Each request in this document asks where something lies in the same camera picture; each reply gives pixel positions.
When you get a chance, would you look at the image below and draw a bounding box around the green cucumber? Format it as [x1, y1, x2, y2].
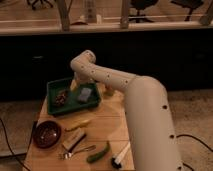
[86, 142, 110, 164]

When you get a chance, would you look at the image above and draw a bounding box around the dark red bowl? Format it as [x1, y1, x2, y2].
[33, 121, 61, 149]

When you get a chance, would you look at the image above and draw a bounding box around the black cable left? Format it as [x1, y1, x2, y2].
[0, 118, 38, 171]

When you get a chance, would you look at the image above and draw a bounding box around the grey blue sponge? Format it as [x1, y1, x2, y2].
[78, 88, 92, 102]

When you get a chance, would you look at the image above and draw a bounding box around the black office chair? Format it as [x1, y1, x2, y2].
[129, 0, 158, 23]

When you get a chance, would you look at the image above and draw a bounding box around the black cable right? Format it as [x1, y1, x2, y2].
[176, 133, 213, 171]

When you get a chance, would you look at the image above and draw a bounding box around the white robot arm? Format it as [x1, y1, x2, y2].
[70, 50, 184, 171]

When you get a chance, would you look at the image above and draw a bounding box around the green plastic tray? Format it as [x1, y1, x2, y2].
[47, 77, 101, 116]

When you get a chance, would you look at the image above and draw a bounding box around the silver metal spoon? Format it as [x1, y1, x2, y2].
[59, 144, 97, 160]

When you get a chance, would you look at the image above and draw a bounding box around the yellow banana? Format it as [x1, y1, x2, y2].
[65, 119, 90, 132]

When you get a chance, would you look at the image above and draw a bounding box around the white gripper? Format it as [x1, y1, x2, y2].
[70, 72, 94, 90]

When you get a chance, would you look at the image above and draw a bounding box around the small wooden block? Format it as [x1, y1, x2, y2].
[105, 85, 114, 96]

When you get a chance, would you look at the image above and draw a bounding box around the brown pine cone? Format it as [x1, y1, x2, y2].
[54, 90, 68, 107]

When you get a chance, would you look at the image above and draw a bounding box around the black cable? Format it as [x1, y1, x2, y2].
[176, 133, 213, 171]
[0, 118, 38, 171]

